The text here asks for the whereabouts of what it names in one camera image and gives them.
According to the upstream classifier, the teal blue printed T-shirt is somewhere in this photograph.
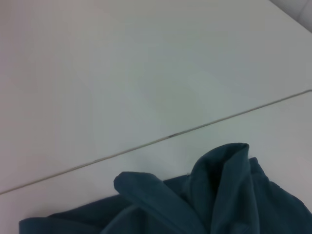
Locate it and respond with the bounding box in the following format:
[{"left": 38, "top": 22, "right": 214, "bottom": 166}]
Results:
[{"left": 19, "top": 143, "right": 312, "bottom": 234}]

